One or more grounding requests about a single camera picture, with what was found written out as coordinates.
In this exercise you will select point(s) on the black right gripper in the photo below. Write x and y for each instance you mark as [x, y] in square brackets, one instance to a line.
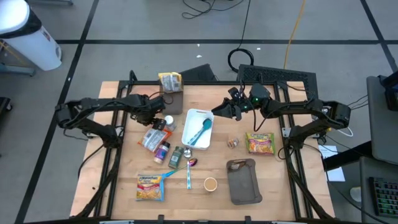
[241, 101]

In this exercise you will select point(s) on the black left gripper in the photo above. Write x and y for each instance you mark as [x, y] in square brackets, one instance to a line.
[147, 107]

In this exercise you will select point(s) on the orange ramen packet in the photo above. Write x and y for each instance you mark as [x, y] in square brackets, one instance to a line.
[154, 140]

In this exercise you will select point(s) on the teal plastic spoon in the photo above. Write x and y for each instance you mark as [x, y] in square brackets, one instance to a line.
[207, 123]

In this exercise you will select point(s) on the yellow ramen packet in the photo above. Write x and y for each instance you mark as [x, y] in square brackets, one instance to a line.
[170, 81]

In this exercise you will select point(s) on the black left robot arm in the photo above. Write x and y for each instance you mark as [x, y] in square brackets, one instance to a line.
[99, 103]

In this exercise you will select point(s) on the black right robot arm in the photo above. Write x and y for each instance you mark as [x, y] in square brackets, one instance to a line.
[298, 106]

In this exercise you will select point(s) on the white-lidded spice jar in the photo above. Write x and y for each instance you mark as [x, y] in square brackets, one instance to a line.
[169, 121]

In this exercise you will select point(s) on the dark grey plastic bin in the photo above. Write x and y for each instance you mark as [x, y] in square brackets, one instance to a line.
[174, 105]
[244, 186]

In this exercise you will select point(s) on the purple-labelled spice jar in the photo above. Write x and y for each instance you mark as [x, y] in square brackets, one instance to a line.
[161, 152]

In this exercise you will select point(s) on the white plastic bin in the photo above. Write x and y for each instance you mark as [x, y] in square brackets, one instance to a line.
[194, 124]

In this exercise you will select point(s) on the green-labelled spice jar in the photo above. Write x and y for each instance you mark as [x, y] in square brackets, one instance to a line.
[176, 157]

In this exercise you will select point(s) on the black flat panel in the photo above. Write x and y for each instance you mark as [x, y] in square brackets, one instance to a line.
[199, 74]

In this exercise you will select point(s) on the green ramen packet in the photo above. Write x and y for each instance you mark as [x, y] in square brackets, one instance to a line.
[260, 144]

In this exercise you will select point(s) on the blue Maruchan ramen packet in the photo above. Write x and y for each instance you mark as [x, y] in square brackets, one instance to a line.
[149, 189]

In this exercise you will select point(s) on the gold-lidded furikake jar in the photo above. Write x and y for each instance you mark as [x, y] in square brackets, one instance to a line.
[210, 184]

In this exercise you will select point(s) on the yellow connector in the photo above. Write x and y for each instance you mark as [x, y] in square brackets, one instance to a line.
[326, 128]

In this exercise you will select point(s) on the white paper sheet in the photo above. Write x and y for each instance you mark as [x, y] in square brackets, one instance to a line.
[335, 175]

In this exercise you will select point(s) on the black desk beam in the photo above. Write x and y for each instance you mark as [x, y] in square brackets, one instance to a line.
[348, 157]

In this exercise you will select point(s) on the white trash can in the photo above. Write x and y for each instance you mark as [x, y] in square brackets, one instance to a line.
[34, 46]

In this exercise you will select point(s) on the grey computer mouse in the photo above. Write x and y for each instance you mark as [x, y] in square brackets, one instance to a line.
[356, 194]

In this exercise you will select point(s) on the black equipment piece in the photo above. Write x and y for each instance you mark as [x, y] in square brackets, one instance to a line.
[4, 105]

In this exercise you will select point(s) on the grey metal bar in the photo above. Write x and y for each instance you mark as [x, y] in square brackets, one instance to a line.
[49, 2]

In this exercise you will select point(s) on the black object on desk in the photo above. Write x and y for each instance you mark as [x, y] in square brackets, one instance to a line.
[391, 93]

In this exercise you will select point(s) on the black keyboard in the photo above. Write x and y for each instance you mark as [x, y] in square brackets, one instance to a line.
[385, 197]

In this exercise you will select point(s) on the black aluminium table frame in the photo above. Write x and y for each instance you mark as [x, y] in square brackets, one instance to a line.
[199, 82]

